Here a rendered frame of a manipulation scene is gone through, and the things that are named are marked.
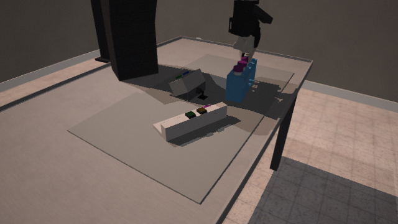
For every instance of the grey flat mat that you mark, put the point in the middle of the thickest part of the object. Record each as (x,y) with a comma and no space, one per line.
(191,163)

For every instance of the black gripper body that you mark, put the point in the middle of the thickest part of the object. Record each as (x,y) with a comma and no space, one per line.
(243,22)

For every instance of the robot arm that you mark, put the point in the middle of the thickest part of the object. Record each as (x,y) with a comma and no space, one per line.
(262,15)

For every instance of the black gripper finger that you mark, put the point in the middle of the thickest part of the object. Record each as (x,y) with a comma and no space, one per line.
(252,43)
(239,45)

